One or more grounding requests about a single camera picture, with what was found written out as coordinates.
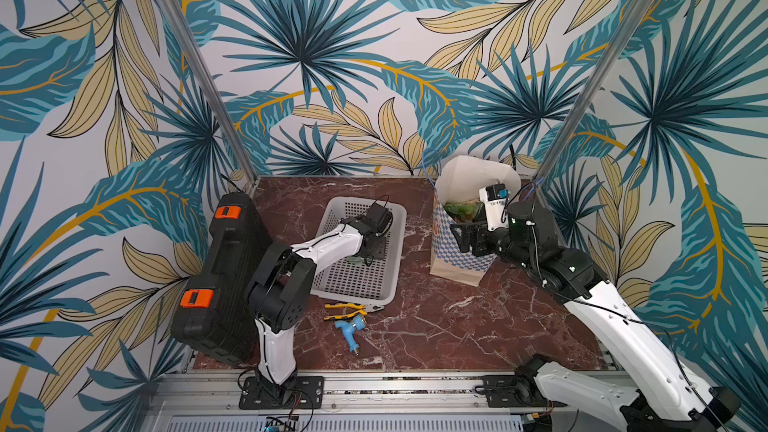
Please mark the blue plastic fitting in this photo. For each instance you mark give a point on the blue plastic fitting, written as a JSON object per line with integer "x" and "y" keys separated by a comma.
{"x": 348, "y": 328}

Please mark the aluminium frame post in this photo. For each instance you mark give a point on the aluminium frame post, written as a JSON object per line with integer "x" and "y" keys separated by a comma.
{"x": 627, "y": 23}
{"x": 178, "y": 24}

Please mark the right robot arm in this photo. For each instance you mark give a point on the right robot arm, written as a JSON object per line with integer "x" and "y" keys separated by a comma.
{"x": 666, "y": 394}

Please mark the orange green soup packet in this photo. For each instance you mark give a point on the orange green soup packet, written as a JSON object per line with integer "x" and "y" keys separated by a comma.
{"x": 357, "y": 261}

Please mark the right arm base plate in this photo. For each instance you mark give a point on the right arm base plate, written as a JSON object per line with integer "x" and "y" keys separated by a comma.
{"x": 505, "y": 391}

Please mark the left aluminium frame post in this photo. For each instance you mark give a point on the left aluminium frame post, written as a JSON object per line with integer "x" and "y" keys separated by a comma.
{"x": 178, "y": 24}

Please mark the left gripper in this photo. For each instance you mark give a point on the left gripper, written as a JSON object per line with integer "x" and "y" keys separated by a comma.
{"x": 380, "y": 254}

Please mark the right aluminium frame post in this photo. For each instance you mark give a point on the right aluminium frame post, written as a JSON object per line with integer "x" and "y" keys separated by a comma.
{"x": 627, "y": 23}

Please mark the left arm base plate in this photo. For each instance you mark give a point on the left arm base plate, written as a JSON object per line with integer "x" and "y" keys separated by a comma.
{"x": 301, "y": 392}

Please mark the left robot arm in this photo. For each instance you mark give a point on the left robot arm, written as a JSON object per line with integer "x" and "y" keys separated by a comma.
{"x": 282, "y": 283}

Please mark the black orange tool case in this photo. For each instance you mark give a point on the black orange tool case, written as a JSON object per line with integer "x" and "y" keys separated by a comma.
{"x": 212, "y": 316}

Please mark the white plastic basket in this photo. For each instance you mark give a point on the white plastic basket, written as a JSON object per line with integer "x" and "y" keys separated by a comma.
{"x": 375, "y": 284}

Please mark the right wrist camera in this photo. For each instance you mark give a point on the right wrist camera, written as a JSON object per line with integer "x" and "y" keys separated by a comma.
{"x": 495, "y": 199}

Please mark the yellow black pliers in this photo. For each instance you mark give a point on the yellow black pliers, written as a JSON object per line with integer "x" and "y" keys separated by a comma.
{"x": 346, "y": 311}

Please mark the aluminium front rail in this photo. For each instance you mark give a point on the aluminium front rail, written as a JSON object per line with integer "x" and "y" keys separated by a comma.
{"x": 352, "y": 400}

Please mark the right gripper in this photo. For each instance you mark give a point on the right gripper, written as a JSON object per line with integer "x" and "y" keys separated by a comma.
{"x": 477, "y": 237}

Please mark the checkered paper bag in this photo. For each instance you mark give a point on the checkered paper bag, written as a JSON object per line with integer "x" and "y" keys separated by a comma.
{"x": 459, "y": 181}

